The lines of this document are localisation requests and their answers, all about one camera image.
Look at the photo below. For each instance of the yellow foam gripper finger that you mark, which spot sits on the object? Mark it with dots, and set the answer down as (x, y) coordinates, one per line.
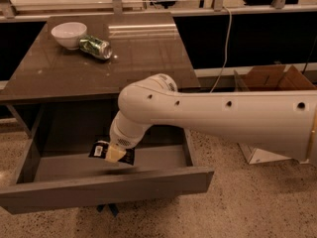
(114, 153)

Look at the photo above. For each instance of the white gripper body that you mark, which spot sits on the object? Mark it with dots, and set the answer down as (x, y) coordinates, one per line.
(121, 139)

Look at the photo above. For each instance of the black rxbar chocolate wrapper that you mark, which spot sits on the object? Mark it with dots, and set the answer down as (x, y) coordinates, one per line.
(99, 150)

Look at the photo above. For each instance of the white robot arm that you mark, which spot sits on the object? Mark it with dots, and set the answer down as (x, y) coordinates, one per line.
(282, 122)

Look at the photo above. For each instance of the open grey top drawer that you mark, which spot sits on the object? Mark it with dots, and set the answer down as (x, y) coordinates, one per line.
(56, 171)

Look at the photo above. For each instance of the grey cabinet with glossy top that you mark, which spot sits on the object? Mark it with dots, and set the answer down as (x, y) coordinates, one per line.
(142, 45)

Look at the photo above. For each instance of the green soda can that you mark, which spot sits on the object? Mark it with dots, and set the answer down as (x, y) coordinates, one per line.
(97, 48)

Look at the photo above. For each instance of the white ceramic bowl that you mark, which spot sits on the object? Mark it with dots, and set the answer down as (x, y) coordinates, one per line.
(68, 34)

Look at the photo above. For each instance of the corovan cardboard box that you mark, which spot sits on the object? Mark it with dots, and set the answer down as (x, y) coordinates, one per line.
(269, 78)

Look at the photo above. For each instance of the metal railing frame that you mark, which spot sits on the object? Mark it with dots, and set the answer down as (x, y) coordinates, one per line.
(138, 0)

